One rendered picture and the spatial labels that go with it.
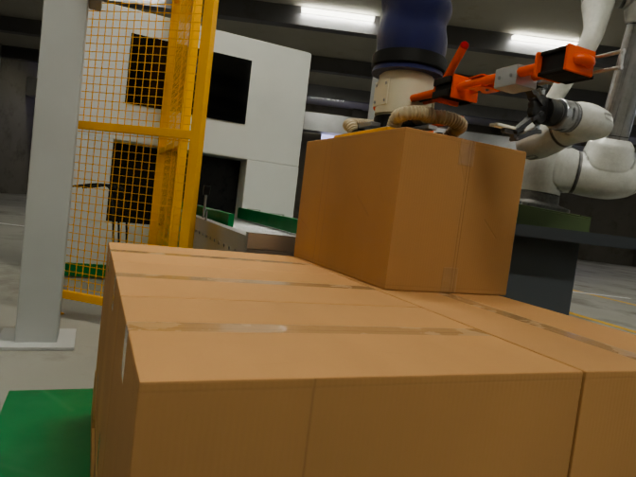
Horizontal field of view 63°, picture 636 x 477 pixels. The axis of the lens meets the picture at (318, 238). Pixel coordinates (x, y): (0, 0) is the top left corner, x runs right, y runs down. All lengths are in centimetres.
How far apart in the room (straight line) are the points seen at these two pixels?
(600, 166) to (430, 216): 86
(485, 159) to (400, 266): 37
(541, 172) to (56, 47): 195
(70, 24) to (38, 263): 99
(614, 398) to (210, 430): 59
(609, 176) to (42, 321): 227
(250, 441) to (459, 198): 96
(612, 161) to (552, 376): 135
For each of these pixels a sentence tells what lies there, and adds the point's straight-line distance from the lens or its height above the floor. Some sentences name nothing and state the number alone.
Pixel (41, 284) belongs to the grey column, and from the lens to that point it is 248.
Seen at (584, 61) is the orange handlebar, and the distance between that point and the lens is 117.
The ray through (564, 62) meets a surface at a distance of 116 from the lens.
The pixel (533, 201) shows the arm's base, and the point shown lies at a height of 84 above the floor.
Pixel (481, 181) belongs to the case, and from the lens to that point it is 144.
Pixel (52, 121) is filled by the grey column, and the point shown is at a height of 94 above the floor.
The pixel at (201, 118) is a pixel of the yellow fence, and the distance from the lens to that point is 257.
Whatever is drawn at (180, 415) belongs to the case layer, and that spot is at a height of 51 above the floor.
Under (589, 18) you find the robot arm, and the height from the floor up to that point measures 143.
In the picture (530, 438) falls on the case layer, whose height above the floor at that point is 45.
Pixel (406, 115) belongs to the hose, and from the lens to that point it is 145.
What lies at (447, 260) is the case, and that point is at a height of 63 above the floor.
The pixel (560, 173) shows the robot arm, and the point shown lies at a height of 94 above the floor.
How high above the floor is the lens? 73
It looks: 4 degrees down
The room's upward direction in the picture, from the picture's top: 7 degrees clockwise
